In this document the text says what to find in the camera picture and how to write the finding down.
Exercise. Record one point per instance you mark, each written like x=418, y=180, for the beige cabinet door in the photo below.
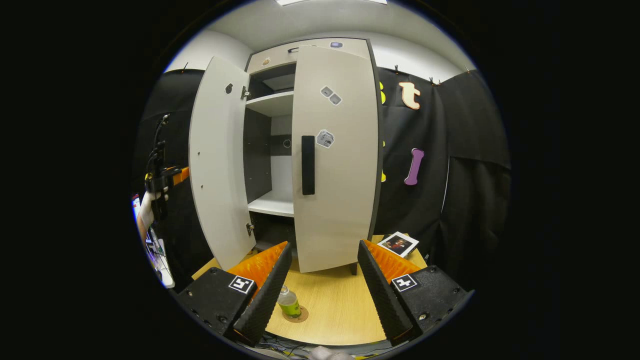
x=340, y=200
x=217, y=165

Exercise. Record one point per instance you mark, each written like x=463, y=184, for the black backdrop cloth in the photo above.
x=465, y=200

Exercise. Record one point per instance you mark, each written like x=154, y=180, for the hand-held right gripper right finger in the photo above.
x=380, y=295

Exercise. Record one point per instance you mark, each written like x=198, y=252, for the wide ceiling light panel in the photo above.
x=330, y=1

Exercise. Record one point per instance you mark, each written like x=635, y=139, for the white photo book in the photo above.
x=398, y=245

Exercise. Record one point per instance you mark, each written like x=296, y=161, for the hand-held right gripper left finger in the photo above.
x=265, y=295

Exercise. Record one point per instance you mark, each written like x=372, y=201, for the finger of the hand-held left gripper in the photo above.
x=181, y=175

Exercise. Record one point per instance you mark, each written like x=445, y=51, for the beige cabinet drawer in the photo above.
x=275, y=55

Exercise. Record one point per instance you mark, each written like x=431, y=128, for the round brown coaster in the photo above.
x=303, y=315

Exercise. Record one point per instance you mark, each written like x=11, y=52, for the green label plastic bottle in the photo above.
x=289, y=302

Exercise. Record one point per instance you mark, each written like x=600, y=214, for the white cabinet shelf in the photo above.
x=272, y=102
x=272, y=204

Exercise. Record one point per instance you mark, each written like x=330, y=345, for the white keyboard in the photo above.
x=162, y=265

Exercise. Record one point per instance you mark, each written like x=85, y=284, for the beige and grey cabinet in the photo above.
x=257, y=150

